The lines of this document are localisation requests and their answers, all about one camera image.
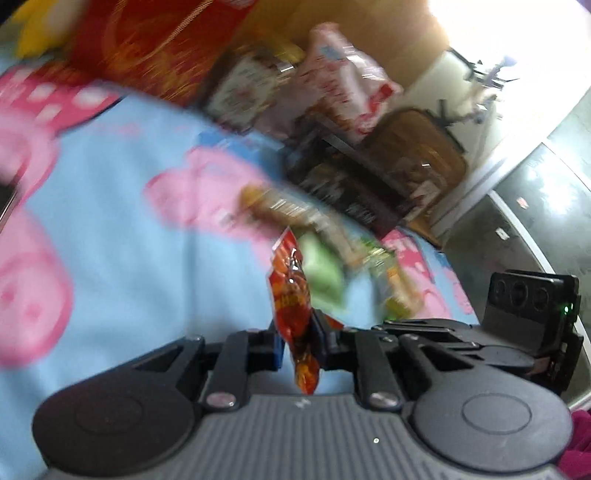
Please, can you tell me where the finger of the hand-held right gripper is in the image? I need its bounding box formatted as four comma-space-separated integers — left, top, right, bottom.
372, 318, 483, 352

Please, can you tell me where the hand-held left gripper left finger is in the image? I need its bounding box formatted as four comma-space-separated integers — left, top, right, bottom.
131, 323, 287, 414

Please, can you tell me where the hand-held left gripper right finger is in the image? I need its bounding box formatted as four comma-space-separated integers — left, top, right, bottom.
310, 310, 476, 412

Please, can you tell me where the orange red snack packet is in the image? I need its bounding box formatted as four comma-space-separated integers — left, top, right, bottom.
265, 227, 345, 395

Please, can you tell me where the light green snack packet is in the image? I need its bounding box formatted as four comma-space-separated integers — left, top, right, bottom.
298, 231, 349, 312

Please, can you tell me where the black box with sheep print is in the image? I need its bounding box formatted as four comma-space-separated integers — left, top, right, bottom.
281, 124, 416, 236

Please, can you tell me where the green yellow snack packet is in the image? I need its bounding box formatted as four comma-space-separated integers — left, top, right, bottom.
355, 235, 422, 320

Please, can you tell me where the magenta clothing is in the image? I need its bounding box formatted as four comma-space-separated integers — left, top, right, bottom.
556, 408, 591, 480

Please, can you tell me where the brown snack packet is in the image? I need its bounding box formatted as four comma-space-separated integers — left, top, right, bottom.
240, 184, 335, 234

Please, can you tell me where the printed blue blanket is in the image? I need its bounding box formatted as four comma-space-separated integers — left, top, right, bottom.
0, 51, 481, 384

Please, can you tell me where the black metal stand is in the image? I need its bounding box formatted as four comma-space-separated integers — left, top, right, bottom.
436, 48, 515, 130

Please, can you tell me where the clear plastic nut jar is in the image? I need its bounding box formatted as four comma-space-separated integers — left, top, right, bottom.
203, 44, 305, 130

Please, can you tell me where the pink snack bag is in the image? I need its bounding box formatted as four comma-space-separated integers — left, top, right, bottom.
272, 23, 402, 144

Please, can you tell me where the wooden headboard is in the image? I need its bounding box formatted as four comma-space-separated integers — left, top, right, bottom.
240, 0, 451, 88

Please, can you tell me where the dark flat object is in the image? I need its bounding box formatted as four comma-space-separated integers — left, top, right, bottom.
0, 182, 19, 232

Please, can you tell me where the red gift bag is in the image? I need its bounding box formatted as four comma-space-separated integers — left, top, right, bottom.
69, 0, 259, 107

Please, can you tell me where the yellow plush toy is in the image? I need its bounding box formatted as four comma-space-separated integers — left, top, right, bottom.
9, 0, 88, 58

